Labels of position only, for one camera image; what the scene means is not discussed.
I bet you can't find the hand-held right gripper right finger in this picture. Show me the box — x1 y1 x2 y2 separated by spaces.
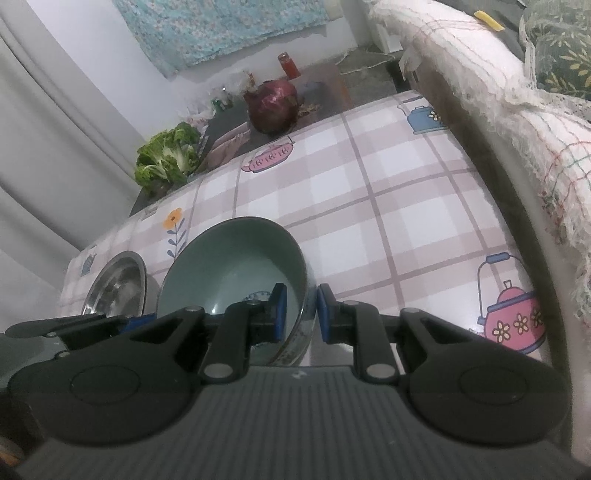
317 282 478 385

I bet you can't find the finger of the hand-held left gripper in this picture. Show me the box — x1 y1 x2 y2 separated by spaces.
4 313 156 344

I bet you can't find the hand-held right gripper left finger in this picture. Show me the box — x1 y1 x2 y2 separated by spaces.
124 282 288 385

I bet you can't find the large stainless steel bowl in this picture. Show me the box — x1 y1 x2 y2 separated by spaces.
81 251 148 317

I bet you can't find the green lettuce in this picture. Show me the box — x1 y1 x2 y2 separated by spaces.
134 122 202 195

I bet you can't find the red bottle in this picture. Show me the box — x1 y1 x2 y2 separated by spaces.
277 52 301 80

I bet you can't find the green floral pillow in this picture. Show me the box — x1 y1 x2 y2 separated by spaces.
519 0 591 100

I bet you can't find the white floor cable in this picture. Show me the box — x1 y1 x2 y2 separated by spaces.
336 50 399 75

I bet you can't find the floral blue wall cloth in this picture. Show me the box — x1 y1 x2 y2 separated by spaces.
113 0 334 77

